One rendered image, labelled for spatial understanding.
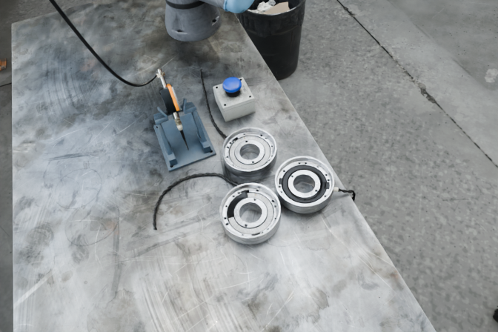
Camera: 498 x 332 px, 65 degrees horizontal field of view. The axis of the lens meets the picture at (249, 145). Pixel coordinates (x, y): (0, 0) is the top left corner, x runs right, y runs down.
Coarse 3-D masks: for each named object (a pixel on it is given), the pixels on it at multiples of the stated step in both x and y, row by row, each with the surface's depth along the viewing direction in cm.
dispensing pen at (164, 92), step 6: (162, 72) 72; (162, 78) 72; (162, 84) 73; (162, 90) 71; (168, 90) 72; (162, 96) 72; (168, 96) 72; (168, 102) 72; (168, 108) 72; (174, 108) 73; (174, 114) 74; (174, 120) 75; (180, 120) 75; (180, 126) 76; (180, 132) 76; (186, 144) 77
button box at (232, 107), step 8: (240, 80) 85; (216, 88) 84; (248, 88) 83; (216, 96) 84; (224, 96) 82; (232, 96) 82; (240, 96) 82; (248, 96) 82; (224, 104) 81; (232, 104) 81; (240, 104) 82; (248, 104) 82; (224, 112) 81; (232, 112) 82; (240, 112) 83; (248, 112) 84
